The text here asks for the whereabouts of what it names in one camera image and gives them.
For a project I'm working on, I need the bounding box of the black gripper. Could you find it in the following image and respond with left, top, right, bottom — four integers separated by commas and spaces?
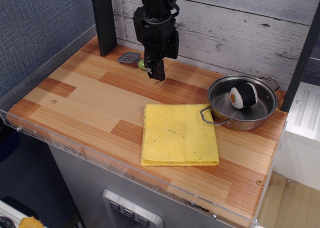
133, 6, 179, 82

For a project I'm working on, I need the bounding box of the grey spatula with green handle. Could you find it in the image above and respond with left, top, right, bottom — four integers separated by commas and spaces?
118, 52, 146, 71

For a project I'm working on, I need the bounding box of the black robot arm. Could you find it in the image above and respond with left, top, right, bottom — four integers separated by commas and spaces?
92, 0, 180, 82

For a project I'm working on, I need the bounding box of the yellow folded cloth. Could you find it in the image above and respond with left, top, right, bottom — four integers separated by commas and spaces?
140, 103, 219, 167

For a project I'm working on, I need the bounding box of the stainless steel pan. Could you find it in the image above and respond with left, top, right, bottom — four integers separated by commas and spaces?
200, 74, 280, 131

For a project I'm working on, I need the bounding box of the plush sushi roll toy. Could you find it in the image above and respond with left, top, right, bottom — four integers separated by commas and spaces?
229, 83, 258, 110

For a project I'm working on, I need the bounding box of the silver toy fridge front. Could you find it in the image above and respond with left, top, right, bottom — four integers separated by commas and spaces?
49, 146, 254, 228

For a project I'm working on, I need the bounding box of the white toy appliance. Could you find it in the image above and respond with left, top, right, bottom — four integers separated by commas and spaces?
273, 82, 320, 190

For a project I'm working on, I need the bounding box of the yellow object at corner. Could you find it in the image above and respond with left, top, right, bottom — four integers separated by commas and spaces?
18, 216, 45, 228

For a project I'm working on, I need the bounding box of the dark grey vertical post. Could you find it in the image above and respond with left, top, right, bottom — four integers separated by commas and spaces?
92, 0, 118, 57

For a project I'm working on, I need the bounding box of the dark right vertical post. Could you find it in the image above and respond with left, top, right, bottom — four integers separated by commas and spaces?
281, 11, 320, 113

